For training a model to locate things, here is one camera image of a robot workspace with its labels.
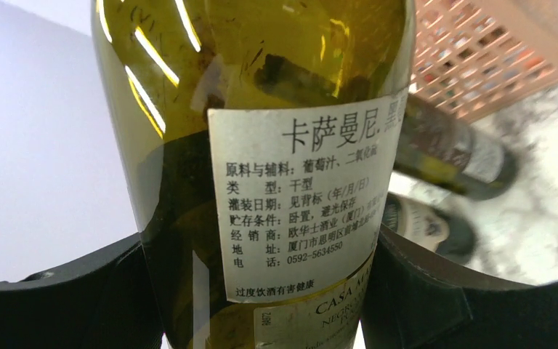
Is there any green wine bottle silver neck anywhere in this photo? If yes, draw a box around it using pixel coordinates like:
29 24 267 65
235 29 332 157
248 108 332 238
382 193 477 265

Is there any green wine bottle black neck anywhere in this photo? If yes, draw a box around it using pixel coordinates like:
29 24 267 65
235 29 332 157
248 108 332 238
91 0 416 348

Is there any green wine bottle black top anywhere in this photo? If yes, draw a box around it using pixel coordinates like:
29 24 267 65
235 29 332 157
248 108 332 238
394 94 519 201

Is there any orange plastic crate rack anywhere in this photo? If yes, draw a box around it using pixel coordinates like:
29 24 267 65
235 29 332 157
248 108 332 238
410 0 558 121

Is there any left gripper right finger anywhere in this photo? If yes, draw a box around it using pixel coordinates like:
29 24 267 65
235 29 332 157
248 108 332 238
361 227 558 348

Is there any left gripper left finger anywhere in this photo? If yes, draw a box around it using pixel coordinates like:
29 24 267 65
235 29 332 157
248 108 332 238
0 233 163 348

